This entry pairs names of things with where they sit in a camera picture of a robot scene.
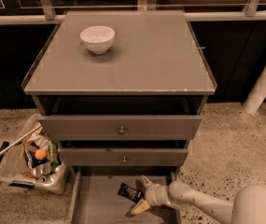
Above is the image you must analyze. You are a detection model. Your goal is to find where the silver can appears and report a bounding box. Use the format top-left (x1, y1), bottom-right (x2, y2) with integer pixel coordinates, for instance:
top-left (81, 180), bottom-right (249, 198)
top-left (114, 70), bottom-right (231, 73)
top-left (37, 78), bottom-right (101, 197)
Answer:
top-left (32, 162), bottom-right (51, 178)

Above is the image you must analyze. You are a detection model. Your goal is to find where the white ceramic bowl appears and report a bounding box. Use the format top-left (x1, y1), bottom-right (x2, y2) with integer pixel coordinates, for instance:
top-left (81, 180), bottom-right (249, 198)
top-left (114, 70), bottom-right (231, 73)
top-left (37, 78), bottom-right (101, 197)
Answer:
top-left (80, 26), bottom-right (116, 54)

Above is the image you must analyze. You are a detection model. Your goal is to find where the black rxbar chocolate wrapper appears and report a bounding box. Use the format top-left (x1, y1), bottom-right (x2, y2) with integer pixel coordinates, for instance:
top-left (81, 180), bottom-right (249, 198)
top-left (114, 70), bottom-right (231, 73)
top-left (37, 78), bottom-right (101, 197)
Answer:
top-left (118, 183), bottom-right (144, 203)

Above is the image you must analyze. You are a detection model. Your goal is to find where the orange ball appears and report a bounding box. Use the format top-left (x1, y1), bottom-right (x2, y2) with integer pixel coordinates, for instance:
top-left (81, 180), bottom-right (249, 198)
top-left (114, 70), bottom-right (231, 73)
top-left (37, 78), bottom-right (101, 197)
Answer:
top-left (35, 149), bottom-right (47, 161)

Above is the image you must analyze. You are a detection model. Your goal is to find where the bottom grey drawer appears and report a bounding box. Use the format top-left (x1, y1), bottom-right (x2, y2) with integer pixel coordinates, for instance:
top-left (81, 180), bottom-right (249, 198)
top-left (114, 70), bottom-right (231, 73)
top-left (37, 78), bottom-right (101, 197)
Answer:
top-left (68, 166), bottom-right (180, 224)

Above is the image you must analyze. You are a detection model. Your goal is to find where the top grey drawer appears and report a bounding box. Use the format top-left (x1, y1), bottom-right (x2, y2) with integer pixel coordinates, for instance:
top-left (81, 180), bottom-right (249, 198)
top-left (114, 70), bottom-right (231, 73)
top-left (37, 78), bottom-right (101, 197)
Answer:
top-left (39, 115), bottom-right (202, 141)

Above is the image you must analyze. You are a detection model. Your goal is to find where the grey drawer cabinet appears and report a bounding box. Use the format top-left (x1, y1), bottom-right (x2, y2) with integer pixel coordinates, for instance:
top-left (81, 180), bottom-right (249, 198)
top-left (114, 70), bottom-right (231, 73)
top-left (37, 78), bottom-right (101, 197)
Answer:
top-left (21, 10), bottom-right (217, 224)

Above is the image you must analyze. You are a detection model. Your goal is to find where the middle grey drawer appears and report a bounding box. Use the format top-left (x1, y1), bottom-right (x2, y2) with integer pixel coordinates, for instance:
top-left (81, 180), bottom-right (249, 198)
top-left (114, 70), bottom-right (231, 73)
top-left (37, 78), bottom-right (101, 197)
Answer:
top-left (59, 140), bottom-right (189, 166)

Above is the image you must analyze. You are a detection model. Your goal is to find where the white stick on bin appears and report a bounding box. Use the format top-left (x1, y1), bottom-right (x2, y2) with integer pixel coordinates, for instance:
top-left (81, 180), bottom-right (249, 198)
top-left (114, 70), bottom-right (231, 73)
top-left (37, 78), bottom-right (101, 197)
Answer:
top-left (0, 124), bottom-right (41, 157)

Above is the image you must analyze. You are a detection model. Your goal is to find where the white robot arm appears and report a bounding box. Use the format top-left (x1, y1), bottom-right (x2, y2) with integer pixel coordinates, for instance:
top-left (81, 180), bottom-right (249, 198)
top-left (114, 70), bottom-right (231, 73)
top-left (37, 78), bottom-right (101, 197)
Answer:
top-left (131, 175), bottom-right (266, 224)

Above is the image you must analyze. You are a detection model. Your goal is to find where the clear plastic bin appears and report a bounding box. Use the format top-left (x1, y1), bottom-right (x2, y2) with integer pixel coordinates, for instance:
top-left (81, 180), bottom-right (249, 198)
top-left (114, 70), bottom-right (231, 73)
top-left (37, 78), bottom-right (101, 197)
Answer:
top-left (0, 113), bottom-right (69, 194)

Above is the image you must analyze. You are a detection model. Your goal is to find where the green snack packet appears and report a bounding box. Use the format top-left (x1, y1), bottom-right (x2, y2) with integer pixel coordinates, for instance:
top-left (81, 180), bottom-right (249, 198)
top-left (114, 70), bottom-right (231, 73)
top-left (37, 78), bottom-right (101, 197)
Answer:
top-left (47, 141), bottom-right (59, 168)

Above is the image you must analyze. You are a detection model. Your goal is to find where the grey drawer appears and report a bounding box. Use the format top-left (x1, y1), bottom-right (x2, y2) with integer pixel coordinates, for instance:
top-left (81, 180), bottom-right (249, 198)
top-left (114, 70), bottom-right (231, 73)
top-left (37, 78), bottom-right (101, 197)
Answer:
top-left (39, 115), bottom-right (202, 141)
top-left (68, 166), bottom-right (180, 224)
top-left (59, 140), bottom-right (189, 166)

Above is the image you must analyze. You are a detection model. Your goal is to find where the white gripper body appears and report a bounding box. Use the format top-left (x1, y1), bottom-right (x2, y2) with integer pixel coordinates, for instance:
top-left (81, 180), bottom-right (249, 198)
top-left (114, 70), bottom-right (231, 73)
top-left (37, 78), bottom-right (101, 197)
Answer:
top-left (145, 184), bottom-right (171, 206)

